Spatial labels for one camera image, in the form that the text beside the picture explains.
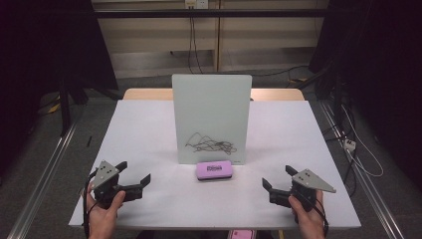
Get upright glass whiteboard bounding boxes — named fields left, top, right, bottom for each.
left=171, top=73, right=253, bottom=166

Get person's right hand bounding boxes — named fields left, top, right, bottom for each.
left=288, top=190, right=328, bottom=239

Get black curtain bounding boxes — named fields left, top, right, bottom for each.
left=0, top=0, right=119, bottom=180
left=309, top=0, right=422, bottom=187

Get small rectangular device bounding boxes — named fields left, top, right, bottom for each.
left=228, top=228, right=257, bottom=239

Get aluminium floor rail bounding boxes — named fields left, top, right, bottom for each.
left=6, top=109, right=85, bottom=239
left=317, top=99, right=405, bottom=239

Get white wall socket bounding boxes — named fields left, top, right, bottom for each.
left=184, top=0, right=210, bottom=10

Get wooden table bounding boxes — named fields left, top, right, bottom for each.
left=122, top=88, right=306, bottom=102

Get white cable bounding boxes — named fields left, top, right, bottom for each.
left=340, top=104, right=385, bottom=178

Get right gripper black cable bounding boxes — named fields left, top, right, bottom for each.
left=298, top=190, right=329, bottom=237

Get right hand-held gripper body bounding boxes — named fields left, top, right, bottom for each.
left=280, top=168, right=337, bottom=213

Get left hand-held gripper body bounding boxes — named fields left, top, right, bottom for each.
left=91, top=160, right=134, bottom=209

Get white power strip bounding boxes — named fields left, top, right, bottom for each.
left=342, top=137, right=357, bottom=152

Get purple whiteboard eraser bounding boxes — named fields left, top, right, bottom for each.
left=195, top=160, right=234, bottom=181

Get black hanging cables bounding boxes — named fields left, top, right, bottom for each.
left=187, top=16, right=204, bottom=75

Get black metal stand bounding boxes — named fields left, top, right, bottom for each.
left=57, top=75, right=73, bottom=137

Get person's left hand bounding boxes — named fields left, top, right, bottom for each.
left=85, top=182, right=127, bottom=239

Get black horizontal metal bar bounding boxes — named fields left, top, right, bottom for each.
left=94, top=8, right=332, bottom=19

